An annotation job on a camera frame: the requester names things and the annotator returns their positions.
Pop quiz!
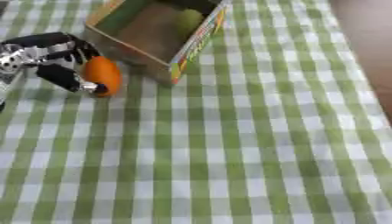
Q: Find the tan cardboard box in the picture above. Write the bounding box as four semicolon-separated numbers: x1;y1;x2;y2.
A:
82;0;232;86

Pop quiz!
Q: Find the orange oval toy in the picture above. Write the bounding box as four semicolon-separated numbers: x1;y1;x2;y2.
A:
80;55;124;98

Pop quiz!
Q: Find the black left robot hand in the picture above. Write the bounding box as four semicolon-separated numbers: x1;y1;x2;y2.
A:
0;31;110;95

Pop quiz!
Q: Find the green round toy fruit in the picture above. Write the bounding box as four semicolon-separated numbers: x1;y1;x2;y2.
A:
174;8;207;37

